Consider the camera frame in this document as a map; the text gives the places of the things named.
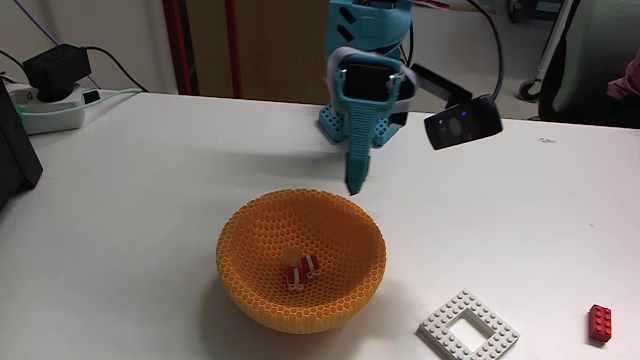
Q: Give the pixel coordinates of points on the small yellow cube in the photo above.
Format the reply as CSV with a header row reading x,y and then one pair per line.
x,y
291,255

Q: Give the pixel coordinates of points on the orange honeycomb bowl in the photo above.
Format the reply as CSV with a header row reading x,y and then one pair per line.
x,y
340,240

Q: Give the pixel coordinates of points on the person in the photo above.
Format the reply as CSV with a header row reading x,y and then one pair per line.
x,y
625,82

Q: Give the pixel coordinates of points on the black power adapter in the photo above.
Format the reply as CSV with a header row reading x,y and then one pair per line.
x,y
56,70

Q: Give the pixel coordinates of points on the black oval camera box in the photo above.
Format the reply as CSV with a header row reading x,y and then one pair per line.
x,y
462,124

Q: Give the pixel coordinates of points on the white square frame brick plate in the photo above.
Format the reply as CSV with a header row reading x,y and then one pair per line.
x,y
442,325

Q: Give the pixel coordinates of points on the red vertical bar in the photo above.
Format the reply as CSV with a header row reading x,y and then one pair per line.
x,y
176,45

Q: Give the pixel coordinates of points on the small red white cube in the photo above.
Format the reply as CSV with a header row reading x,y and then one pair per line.
x,y
311,266
296,278

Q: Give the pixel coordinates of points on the wooden cabinet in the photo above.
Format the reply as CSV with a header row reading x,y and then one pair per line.
x,y
280,50

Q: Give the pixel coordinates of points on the white power strip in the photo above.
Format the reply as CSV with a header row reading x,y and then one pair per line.
x,y
50,112

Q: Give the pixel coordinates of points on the red rectangular toy brick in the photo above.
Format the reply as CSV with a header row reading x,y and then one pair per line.
x,y
600,323

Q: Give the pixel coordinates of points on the black flat device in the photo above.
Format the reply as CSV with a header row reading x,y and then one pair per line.
x,y
12,145

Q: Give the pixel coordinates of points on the black office chair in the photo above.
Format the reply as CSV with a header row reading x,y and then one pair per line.
x,y
580,60

